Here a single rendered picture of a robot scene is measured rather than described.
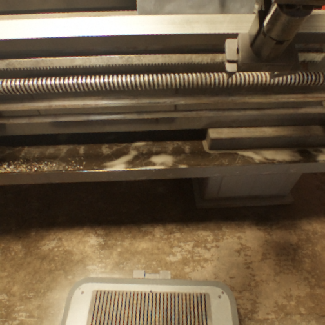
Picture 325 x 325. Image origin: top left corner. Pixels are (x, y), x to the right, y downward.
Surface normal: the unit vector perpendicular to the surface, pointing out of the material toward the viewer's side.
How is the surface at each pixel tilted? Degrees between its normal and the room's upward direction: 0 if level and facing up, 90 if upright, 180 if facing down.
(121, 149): 0
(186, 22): 36
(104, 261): 0
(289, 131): 0
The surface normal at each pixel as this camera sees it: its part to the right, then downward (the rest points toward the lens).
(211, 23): 0.03, -0.10
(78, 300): 0.00, -0.66
